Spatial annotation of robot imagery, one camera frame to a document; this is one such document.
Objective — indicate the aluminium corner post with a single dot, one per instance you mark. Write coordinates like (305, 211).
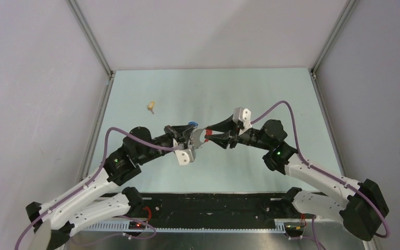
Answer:
(340, 23)
(89, 35)

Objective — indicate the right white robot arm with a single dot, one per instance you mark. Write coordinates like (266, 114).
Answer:
(359, 206)

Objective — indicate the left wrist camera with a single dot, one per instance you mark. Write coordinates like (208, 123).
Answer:
(184, 155)

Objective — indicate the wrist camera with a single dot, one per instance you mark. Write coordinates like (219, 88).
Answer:
(242, 118)
(184, 155)

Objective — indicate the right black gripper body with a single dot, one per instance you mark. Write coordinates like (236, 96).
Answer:
(250, 137)

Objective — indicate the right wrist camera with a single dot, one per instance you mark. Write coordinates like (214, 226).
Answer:
(242, 118)

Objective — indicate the steel key holder red handle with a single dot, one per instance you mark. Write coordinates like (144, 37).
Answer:
(197, 138)

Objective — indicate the right aluminium corner post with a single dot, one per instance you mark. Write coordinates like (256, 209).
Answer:
(340, 23)

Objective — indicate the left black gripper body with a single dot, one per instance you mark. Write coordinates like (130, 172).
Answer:
(154, 152)

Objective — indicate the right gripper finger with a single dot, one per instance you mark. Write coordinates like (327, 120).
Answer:
(223, 126)
(224, 140)

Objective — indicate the left aluminium corner post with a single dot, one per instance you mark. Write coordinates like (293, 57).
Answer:
(89, 35)

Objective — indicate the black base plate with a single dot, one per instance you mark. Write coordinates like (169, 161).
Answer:
(214, 210)

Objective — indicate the grey cable duct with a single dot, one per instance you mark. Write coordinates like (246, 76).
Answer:
(129, 226)

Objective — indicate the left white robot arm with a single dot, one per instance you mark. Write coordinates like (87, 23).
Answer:
(63, 217)

